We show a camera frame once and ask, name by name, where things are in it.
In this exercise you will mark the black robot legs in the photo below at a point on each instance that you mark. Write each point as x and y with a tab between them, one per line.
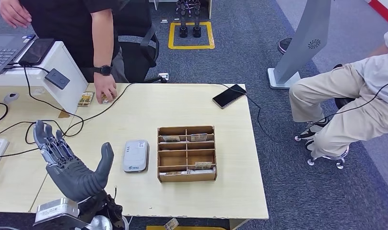
183	31

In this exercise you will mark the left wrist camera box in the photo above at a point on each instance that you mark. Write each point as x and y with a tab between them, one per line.
55	209

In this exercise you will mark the grey white card reader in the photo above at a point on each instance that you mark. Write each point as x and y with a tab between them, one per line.
135	156

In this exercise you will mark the black stool chrome base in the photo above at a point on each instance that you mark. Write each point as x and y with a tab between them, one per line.
341	101

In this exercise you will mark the small printed card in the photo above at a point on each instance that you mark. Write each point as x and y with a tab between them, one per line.
171	224

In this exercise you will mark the small white floor box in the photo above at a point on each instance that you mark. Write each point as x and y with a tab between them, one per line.
163	76

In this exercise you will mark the person's right hand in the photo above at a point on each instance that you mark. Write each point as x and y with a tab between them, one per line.
14	12

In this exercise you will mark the black office chair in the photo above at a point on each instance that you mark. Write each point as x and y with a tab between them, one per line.
136	57

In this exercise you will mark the red floor tape strip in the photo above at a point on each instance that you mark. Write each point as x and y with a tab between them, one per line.
384	11

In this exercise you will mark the black round floor base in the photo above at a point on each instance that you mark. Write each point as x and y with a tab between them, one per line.
283	46

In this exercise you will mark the grey laptop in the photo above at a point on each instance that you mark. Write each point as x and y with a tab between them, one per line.
3	50

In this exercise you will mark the grey kiosk stand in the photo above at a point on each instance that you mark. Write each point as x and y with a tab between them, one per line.
301	38

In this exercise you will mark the white riser box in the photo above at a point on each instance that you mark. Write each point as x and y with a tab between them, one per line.
58	57

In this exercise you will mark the yellow floor tape square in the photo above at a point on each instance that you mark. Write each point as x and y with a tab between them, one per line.
171	38

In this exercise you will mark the black smartphone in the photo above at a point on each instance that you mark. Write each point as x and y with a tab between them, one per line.
36	50
229	96

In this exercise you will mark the small black box device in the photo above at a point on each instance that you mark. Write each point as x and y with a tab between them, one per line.
57	78

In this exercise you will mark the grey round puck device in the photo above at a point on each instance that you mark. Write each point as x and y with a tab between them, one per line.
11	97

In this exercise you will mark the person's left forearm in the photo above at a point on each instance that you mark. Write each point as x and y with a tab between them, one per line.
103	38

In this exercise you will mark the person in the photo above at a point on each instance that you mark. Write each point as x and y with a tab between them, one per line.
340	89
63	31

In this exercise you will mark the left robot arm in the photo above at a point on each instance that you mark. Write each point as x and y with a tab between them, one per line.
98	223

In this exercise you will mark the brown tape patch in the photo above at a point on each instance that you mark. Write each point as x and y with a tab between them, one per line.
63	114

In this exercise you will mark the wooden card organizer box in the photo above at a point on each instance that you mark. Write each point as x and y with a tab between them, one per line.
187	177

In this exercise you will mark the white frame stand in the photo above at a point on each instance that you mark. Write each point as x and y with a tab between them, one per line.
210	9

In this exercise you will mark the white black sneaker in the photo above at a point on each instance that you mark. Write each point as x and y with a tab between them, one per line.
311	130
309	145

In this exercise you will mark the white card stack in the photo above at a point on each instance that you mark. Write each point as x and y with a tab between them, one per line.
201	171

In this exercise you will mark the black wristwatch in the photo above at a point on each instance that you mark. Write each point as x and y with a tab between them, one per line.
102	70

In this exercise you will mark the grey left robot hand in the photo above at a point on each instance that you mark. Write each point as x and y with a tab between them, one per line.
73	177

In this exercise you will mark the person's left hand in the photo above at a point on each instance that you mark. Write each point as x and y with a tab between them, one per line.
104	87

